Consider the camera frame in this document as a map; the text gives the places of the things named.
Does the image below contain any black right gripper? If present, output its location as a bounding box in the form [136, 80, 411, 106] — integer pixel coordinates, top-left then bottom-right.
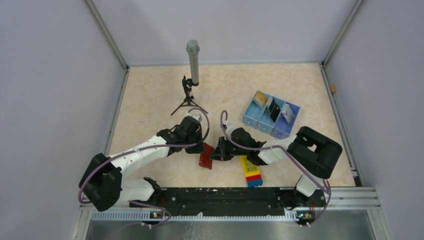
[209, 136, 249, 162]

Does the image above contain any red leather card holder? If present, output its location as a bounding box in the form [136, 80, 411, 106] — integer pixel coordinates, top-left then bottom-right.
[198, 142, 215, 170]

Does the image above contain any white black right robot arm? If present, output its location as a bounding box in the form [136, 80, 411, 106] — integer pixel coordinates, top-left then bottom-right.
[210, 126, 343, 206]

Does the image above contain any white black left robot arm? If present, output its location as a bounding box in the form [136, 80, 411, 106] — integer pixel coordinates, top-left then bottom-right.
[78, 114, 205, 212]

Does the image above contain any blue three-slot card box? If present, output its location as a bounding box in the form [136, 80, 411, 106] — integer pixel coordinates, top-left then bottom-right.
[242, 90, 301, 140]

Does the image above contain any yellow red blue toy block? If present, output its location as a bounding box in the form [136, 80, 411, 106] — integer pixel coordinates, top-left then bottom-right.
[240, 155, 263, 189]

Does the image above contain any black tripod stand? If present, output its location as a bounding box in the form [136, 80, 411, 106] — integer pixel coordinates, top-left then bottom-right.
[170, 75, 208, 116]

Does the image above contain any grey microphone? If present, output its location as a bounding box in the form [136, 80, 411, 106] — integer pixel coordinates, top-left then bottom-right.
[186, 39, 200, 86]

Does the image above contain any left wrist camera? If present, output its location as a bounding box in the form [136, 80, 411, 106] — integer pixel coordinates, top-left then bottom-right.
[185, 112, 202, 122]

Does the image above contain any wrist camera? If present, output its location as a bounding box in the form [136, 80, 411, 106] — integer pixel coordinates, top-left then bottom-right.
[185, 112, 202, 122]
[223, 122, 236, 135]

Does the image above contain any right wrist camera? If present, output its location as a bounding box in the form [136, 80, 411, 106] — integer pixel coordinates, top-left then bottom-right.
[223, 122, 236, 135]

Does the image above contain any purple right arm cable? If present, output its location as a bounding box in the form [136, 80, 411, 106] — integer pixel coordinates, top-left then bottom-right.
[219, 110, 332, 228]

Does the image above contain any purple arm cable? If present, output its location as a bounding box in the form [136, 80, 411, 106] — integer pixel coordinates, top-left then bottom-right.
[219, 110, 332, 228]
[77, 106, 211, 228]

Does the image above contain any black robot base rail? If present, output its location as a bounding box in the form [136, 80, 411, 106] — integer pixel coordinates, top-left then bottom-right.
[146, 187, 326, 217]

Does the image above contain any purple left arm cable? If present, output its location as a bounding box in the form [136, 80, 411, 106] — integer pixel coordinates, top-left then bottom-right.
[77, 106, 211, 228]

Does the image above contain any small tan object on rail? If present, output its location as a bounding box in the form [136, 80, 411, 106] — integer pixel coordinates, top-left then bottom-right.
[329, 84, 337, 94]

